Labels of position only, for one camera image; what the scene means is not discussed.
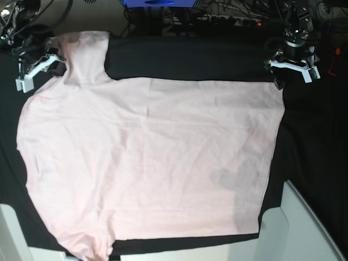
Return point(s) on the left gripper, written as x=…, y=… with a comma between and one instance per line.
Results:
x=295, y=48

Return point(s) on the red black clamp right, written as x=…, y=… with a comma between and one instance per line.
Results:
x=334, y=60

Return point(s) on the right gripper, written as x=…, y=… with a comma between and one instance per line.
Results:
x=32, y=52

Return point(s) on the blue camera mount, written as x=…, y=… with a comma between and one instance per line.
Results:
x=158, y=3

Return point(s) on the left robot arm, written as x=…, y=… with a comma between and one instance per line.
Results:
x=295, y=17

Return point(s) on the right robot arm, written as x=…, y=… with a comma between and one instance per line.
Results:
x=17, y=18

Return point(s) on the pink T-shirt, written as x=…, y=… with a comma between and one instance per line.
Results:
x=144, y=158

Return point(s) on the black power strip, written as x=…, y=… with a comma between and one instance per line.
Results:
x=215, y=20

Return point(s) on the white camera bracket right arm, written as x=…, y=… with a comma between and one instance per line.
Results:
x=25, y=81

